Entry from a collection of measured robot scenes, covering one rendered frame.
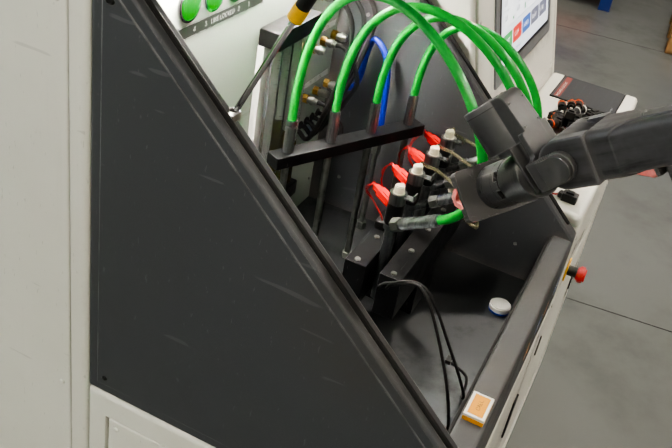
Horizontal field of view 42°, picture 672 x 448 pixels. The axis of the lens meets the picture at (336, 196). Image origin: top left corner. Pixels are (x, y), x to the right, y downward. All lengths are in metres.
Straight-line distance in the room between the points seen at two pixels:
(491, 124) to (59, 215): 0.61
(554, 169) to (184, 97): 0.43
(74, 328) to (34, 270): 0.10
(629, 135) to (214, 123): 0.46
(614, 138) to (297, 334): 0.46
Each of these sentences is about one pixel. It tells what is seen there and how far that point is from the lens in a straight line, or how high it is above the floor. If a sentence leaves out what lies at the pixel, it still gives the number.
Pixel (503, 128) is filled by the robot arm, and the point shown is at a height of 1.38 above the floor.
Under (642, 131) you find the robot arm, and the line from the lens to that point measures 0.91.
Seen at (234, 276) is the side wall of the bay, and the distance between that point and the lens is 1.12.
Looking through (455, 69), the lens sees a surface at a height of 1.37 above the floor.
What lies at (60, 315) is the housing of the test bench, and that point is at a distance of 1.37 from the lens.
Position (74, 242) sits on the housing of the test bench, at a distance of 1.27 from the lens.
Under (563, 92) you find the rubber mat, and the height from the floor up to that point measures 0.98.
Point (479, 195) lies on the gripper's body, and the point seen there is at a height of 1.26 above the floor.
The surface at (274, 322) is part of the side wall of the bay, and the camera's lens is 1.12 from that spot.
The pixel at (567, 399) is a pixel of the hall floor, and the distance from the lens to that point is 2.81.
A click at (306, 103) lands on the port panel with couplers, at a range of 1.62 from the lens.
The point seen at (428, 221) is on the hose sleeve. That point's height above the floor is 1.15.
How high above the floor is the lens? 1.79
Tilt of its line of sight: 31 degrees down
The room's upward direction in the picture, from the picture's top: 10 degrees clockwise
